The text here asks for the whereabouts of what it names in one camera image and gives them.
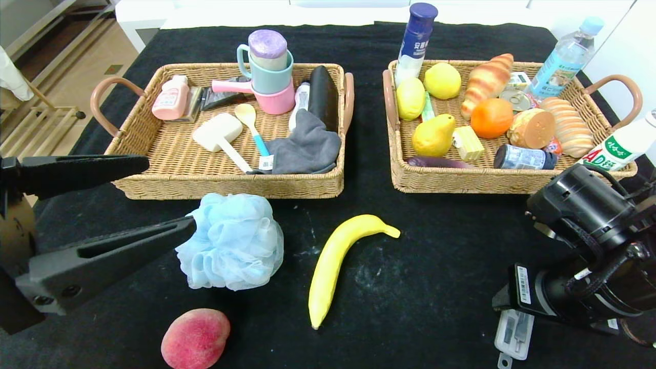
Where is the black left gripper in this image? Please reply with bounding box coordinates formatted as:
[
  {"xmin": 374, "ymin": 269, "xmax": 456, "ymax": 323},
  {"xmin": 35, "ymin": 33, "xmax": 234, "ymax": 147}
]
[{"xmin": 0, "ymin": 154, "xmax": 196, "ymax": 335}]

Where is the light blue bath pouf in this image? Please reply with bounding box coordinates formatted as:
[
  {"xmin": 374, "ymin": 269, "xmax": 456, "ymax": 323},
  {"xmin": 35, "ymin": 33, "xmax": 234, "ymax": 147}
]
[{"xmin": 175, "ymin": 193, "xmax": 284, "ymax": 292}]

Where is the yellow pear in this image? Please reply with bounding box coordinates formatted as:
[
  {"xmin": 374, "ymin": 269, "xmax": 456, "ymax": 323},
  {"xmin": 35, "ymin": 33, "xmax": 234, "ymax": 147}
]
[{"xmin": 412, "ymin": 113, "xmax": 456, "ymax": 157}]

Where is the small jar with blue lid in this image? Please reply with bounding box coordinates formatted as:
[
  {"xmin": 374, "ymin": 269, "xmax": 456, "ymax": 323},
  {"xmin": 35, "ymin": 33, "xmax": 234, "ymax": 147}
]
[{"xmin": 494, "ymin": 144, "xmax": 558, "ymax": 170}]

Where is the clear plastic compass case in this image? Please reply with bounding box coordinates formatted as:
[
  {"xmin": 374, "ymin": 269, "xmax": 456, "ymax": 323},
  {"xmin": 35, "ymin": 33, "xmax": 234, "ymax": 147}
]
[{"xmin": 494, "ymin": 309, "xmax": 535, "ymax": 368}]

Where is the wicker basket with household items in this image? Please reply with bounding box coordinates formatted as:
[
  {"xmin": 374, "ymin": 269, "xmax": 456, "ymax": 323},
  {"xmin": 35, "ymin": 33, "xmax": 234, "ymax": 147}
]
[{"xmin": 91, "ymin": 63, "xmax": 355, "ymax": 200}]

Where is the wicker basket with food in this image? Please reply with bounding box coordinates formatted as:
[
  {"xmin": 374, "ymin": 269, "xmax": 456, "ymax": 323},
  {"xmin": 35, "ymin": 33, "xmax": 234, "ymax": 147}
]
[{"xmin": 382, "ymin": 59, "xmax": 643, "ymax": 194}]

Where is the light wooden rack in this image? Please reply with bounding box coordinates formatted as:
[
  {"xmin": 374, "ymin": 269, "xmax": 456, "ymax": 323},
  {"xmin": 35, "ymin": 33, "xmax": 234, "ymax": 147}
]
[{"xmin": 0, "ymin": 77, "xmax": 87, "ymax": 172}]

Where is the small pink bottle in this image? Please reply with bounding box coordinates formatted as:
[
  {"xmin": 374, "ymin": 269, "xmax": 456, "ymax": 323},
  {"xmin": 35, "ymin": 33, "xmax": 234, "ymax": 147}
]
[{"xmin": 152, "ymin": 75, "xmax": 190, "ymax": 121}]

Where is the small transparent packet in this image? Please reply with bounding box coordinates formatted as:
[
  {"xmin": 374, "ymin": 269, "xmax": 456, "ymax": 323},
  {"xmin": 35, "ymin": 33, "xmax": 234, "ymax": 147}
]
[{"xmin": 174, "ymin": 86, "xmax": 206, "ymax": 122}]

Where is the red peach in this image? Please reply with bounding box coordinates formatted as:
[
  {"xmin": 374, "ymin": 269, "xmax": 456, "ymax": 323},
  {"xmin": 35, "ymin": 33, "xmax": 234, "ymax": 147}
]
[{"xmin": 161, "ymin": 308, "xmax": 231, "ymax": 369}]

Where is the black plastic packet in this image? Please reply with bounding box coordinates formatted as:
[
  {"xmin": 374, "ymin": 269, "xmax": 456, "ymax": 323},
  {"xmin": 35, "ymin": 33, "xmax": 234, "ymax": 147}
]
[{"xmin": 201, "ymin": 77, "xmax": 252, "ymax": 112}]

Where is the white hanging cloth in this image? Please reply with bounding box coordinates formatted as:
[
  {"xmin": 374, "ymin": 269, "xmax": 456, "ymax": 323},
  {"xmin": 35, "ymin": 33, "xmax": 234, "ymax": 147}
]
[{"xmin": 0, "ymin": 46, "xmax": 34, "ymax": 102}]

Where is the white background table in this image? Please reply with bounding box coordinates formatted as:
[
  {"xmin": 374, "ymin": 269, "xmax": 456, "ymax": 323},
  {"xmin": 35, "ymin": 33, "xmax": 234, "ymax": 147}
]
[{"xmin": 115, "ymin": 0, "xmax": 636, "ymax": 52}]

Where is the light wooden shelf unit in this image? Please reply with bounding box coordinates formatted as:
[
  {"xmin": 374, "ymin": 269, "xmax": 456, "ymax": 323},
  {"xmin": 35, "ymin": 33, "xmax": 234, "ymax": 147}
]
[{"xmin": 0, "ymin": 0, "xmax": 116, "ymax": 62}]

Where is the grey cloth with tag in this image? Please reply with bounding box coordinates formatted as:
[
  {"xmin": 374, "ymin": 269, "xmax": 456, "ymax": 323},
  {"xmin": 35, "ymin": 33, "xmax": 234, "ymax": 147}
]
[{"xmin": 247, "ymin": 109, "xmax": 342, "ymax": 175}]

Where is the white tube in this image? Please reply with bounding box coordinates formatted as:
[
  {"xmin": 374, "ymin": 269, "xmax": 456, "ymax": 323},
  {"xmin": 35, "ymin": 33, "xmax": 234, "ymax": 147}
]
[{"xmin": 288, "ymin": 81, "xmax": 312, "ymax": 133}]

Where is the purple-topped beige cylinder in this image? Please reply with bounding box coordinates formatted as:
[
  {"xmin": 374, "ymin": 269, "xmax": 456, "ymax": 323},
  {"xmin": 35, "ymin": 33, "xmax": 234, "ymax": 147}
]
[{"xmin": 248, "ymin": 29, "xmax": 289, "ymax": 71}]

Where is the yellow banana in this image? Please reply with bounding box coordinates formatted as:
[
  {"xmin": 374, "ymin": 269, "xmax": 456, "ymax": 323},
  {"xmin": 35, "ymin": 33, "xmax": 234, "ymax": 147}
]
[{"xmin": 308, "ymin": 214, "xmax": 401, "ymax": 330}]

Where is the black oblong case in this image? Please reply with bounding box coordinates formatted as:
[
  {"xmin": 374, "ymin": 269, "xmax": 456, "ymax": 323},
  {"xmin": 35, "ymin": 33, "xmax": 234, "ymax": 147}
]
[{"xmin": 308, "ymin": 66, "xmax": 340, "ymax": 134}]

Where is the oval yellow lemon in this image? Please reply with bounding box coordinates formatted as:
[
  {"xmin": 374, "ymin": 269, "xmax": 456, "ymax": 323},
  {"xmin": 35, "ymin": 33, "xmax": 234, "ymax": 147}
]
[{"xmin": 396, "ymin": 77, "xmax": 426, "ymax": 121}]

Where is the purple eggplant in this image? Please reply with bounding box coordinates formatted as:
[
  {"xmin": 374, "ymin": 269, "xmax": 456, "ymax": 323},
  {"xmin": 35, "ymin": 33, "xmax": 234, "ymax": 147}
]
[{"xmin": 406, "ymin": 155, "xmax": 480, "ymax": 170}]

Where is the green gum pack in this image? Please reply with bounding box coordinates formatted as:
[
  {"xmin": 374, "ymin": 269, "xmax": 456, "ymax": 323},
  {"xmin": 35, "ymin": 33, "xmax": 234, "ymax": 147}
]
[{"xmin": 420, "ymin": 92, "xmax": 440, "ymax": 121}]

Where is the white bottle with blue cap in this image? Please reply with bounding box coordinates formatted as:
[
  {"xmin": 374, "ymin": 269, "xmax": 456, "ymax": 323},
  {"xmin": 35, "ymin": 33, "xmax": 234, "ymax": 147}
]
[{"xmin": 394, "ymin": 3, "xmax": 439, "ymax": 88}]

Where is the round yellow lemon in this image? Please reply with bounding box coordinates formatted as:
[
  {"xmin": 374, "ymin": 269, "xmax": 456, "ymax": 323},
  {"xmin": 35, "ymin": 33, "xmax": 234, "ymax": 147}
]
[{"xmin": 423, "ymin": 63, "xmax": 462, "ymax": 100}]

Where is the orange fruit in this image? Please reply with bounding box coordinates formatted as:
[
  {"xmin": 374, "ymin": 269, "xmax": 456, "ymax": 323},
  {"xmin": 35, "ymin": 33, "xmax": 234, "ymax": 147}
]
[{"xmin": 470, "ymin": 98, "xmax": 514, "ymax": 139}]

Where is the striped croissant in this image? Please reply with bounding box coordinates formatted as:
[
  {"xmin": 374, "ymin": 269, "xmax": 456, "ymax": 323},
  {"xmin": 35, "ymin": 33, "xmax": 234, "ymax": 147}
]
[{"xmin": 460, "ymin": 53, "xmax": 514, "ymax": 121}]

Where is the silver tin can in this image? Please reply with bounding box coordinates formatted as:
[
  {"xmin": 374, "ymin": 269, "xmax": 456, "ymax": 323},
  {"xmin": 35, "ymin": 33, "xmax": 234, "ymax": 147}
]
[{"xmin": 499, "ymin": 89, "xmax": 539, "ymax": 112}]

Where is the small white green carton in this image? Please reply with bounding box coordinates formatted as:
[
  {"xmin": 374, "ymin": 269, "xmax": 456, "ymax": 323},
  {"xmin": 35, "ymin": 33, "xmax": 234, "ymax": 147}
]
[{"xmin": 507, "ymin": 72, "xmax": 532, "ymax": 93}]

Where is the round brown bread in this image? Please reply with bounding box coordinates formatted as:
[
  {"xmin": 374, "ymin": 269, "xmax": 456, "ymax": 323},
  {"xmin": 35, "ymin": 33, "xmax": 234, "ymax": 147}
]
[{"xmin": 507, "ymin": 108, "xmax": 557, "ymax": 150}]

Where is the long ridged bread loaf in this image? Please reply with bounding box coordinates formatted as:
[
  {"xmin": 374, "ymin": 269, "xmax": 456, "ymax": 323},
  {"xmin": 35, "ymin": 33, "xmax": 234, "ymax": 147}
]
[{"xmin": 539, "ymin": 97, "xmax": 595, "ymax": 158}]

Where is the clear water bottle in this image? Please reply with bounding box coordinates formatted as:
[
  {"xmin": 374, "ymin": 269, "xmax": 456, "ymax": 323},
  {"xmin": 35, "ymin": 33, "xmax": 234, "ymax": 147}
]
[{"xmin": 528, "ymin": 16, "xmax": 605, "ymax": 99}]

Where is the white bottle with green label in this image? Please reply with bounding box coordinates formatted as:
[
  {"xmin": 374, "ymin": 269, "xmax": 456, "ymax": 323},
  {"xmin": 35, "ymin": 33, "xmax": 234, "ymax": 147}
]
[{"xmin": 573, "ymin": 109, "xmax": 656, "ymax": 172}]

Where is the cream spoon with blue handle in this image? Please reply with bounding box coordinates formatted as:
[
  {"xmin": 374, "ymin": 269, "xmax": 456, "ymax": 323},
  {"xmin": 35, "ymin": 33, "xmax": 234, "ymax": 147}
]
[{"xmin": 234, "ymin": 104, "xmax": 271, "ymax": 157}]

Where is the pink cup with handle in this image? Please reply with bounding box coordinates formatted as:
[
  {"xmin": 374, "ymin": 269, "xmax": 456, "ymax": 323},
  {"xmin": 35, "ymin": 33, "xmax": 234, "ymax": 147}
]
[{"xmin": 211, "ymin": 78, "xmax": 296, "ymax": 115}]

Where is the black braided cable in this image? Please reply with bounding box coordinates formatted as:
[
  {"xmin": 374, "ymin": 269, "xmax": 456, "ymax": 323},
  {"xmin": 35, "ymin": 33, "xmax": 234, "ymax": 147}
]
[{"xmin": 564, "ymin": 245, "xmax": 647, "ymax": 304}]

